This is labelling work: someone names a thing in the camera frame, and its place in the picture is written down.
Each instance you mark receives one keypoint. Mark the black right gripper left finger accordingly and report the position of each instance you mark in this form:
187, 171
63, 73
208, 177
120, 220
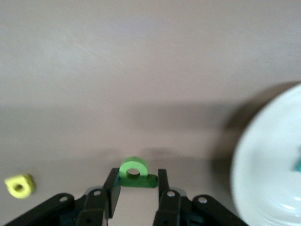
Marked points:
111, 188

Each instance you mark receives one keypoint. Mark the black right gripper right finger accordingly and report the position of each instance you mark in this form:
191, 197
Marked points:
164, 188

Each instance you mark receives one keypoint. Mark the green foam letter p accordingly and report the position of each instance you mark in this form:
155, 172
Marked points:
141, 181

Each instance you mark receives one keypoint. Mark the yellow foam letter D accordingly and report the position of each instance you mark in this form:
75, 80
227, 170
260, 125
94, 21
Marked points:
14, 188

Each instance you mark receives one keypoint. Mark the teal foam letter y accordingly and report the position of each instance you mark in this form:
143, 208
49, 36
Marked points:
298, 162

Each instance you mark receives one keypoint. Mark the beige brown plate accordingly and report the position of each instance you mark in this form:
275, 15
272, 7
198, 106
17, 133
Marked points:
265, 164

